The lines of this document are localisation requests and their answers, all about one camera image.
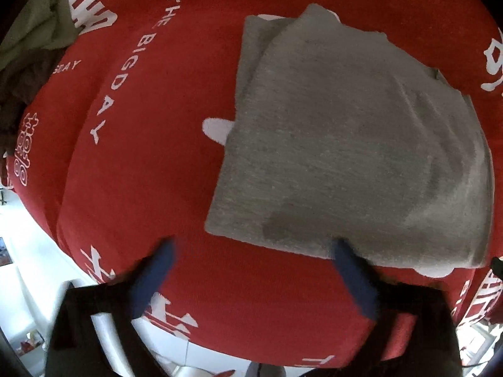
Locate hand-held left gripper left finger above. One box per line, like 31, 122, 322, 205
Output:
45, 236, 177, 377

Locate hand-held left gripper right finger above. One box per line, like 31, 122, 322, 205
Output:
330, 238, 463, 377

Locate grey knit sweater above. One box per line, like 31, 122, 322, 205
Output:
204, 3, 495, 270

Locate red printed blanket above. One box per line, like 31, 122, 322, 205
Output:
0, 0, 503, 370

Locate dark brown cloth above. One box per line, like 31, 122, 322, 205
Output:
0, 46, 60, 154

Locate olive green cloth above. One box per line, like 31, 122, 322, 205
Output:
0, 0, 78, 72

